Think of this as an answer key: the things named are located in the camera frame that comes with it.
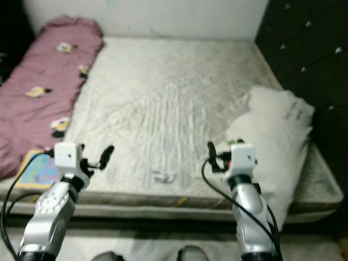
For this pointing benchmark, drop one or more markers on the blue yellow children's book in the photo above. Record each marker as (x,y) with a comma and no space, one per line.
(41,173)

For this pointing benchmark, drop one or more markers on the silver robot leg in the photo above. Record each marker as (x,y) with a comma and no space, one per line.
(102,256)
(193,254)

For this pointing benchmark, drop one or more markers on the grey quilted mattress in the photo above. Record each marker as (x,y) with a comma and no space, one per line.
(168,109)

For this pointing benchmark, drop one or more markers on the white pillow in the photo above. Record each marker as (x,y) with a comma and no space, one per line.
(277,130)

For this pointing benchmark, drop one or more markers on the silver robot left leg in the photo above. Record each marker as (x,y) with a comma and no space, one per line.
(102,256)

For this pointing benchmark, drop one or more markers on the silver robot right leg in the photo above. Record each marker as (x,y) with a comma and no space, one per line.
(193,254)

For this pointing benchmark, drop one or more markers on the pink cartoon print quilt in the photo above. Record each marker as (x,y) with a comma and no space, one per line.
(38,70)

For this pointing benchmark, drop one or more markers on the black tufted headboard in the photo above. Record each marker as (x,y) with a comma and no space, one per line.
(304,43)

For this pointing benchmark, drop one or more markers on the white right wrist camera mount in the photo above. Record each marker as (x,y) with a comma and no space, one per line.
(243,159)

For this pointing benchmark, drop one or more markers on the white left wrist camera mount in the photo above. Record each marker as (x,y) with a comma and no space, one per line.
(66,157)

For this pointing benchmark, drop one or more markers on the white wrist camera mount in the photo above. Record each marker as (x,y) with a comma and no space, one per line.
(243,159)
(66,157)

